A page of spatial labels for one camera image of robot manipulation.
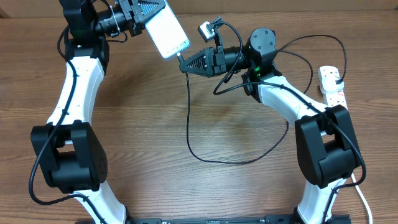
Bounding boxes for blue Samsung Galaxy smartphone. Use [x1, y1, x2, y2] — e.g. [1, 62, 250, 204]
[146, 0, 190, 58]

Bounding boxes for white charger plug adapter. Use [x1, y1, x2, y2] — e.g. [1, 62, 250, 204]
[320, 76, 345, 94]

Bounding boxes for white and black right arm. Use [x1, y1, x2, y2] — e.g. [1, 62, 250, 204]
[179, 27, 365, 223]

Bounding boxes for white power strip cord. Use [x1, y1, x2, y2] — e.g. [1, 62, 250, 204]
[350, 173, 374, 224]

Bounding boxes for black USB charging cable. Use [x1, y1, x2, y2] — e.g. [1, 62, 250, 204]
[176, 34, 348, 165]

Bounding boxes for white power strip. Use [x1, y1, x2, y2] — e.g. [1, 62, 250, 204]
[318, 65, 348, 108]

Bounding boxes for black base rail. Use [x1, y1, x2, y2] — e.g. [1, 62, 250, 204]
[74, 213, 352, 224]

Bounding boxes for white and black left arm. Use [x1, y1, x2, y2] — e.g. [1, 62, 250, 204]
[30, 0, 167, 223]

